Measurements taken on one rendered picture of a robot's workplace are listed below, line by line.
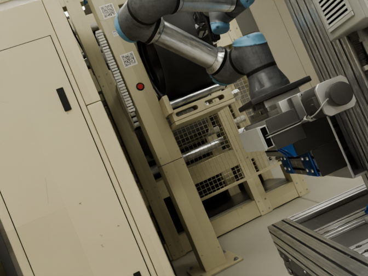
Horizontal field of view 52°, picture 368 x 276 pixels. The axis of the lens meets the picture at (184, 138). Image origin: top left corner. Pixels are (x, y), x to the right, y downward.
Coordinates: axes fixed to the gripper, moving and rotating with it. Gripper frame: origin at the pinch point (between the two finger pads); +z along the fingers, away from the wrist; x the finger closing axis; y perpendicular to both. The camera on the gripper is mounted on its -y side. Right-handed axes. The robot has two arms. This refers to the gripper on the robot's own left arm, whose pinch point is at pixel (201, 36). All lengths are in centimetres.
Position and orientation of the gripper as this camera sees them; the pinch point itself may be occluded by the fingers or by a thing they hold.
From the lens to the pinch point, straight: 191.3
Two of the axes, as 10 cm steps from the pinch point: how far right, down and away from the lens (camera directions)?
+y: -4.1, -9.0, 1.5
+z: -1.7, 2.3, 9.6
